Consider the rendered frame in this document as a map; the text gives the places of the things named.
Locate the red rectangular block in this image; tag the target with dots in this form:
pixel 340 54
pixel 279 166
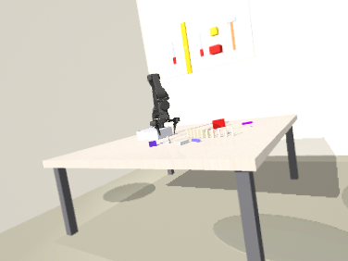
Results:
pixel 218 123

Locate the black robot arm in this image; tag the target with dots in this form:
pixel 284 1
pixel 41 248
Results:
pixel 160 97

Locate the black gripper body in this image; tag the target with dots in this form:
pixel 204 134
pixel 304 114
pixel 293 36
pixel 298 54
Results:
pixel 154 123

